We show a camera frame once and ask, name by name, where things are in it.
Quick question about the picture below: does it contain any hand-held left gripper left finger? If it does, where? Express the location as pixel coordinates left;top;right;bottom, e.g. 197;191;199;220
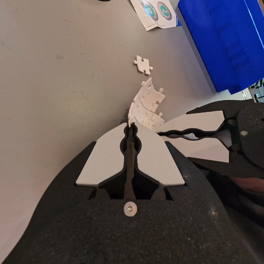
75;122;132;199

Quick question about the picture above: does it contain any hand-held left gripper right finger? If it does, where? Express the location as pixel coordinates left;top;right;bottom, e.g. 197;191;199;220
132;122;186;199

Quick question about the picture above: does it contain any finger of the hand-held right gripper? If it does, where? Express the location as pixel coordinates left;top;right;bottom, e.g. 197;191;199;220
155;110;226;137
160;134;230;163

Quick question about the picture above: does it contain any joined white puzzle section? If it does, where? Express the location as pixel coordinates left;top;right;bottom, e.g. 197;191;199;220
128;77;166;131

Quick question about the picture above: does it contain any person's right forearm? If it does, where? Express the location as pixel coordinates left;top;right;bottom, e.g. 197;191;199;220
231;176;264;191

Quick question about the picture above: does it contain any single white puzzle piece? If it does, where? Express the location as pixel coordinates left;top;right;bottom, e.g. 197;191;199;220
134;55;153;75

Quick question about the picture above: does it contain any blue box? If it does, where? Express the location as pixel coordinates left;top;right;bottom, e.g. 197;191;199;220
178;0;264;95

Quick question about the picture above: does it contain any white printed instruction sheet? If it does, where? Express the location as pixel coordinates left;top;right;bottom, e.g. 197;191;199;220
130;0;182;31

